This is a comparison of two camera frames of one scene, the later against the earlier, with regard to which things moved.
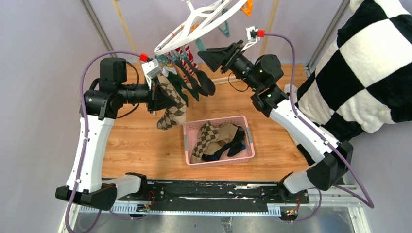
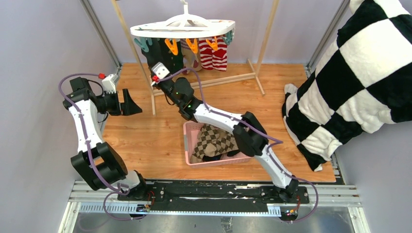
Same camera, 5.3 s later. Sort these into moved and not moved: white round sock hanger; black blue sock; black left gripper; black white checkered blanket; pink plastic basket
Moved: black left gripper; white round sock hanger
Not moved: pink plastic basket; black blue sock; black white checkered blanket
